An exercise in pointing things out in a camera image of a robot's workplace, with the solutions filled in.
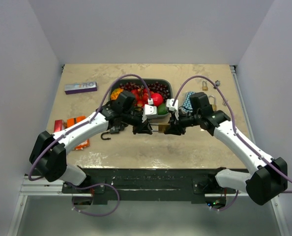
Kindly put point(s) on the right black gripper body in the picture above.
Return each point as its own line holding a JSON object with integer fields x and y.
{"x": 185, "y": 121}

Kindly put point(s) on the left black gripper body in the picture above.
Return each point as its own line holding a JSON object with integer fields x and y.
{"x": 136, "y": 122}

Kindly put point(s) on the small brass padlock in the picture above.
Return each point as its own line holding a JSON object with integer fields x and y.
{"x": 159, "y": 127}
{"x": 204, "y": 86}

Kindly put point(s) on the brass long-shackle padlock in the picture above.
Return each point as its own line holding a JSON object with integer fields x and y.
{"x": 212, "y": 100}

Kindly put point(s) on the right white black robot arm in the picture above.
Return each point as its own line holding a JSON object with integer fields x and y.
{"x": 266, "y": 176}

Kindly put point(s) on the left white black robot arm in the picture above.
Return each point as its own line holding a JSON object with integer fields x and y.
{"x": 49, "y": 154}

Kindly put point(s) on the blue chevron sponge pack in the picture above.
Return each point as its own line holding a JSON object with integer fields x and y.
{"x": 186, "y": 107}

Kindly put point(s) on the green lime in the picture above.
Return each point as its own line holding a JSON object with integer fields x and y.
{"x": 162, "y": 110}

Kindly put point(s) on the red cherries cluster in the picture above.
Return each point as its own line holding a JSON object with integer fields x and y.
{"x": 141, "y": 96}

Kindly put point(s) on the red apple back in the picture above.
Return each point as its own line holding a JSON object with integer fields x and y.
{"x": 157, "y": 99}

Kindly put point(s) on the grey fruit tray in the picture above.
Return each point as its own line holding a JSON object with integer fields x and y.
{"x": 148, "y": 81}

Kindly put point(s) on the toy pineapple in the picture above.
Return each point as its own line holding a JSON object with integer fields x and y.
{"x": 115, "y": 93}

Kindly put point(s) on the dark grapes bunch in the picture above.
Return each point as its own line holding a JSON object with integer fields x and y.
{"x": 154, "y": 88}

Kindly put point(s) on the small brass closed padlock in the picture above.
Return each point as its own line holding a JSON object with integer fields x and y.
{"x": 204, "y": 86}

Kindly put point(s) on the purple silver toothpaste box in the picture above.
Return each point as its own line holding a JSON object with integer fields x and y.
{"x": 80, "y": 88}

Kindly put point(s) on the orange razor package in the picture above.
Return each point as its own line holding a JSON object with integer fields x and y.
{"x": 72, "y": 121}

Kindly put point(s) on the red small box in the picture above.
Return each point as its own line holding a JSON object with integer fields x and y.
{"x": 59, "y": 125}

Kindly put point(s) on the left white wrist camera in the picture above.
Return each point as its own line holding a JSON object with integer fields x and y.
{"x": 149, "y": 111}

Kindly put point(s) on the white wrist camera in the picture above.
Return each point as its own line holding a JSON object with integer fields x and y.
{"x": 172, "y": 105}
{"x": 149, "y": 111}

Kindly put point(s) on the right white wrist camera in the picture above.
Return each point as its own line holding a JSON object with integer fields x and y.
{"x": 172, "y": 105}

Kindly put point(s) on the panda keychain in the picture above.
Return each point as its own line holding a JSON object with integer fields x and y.
{"x": 217, "y": 84}

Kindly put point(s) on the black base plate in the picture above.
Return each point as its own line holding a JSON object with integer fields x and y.
{"x": 146, "y": 184}

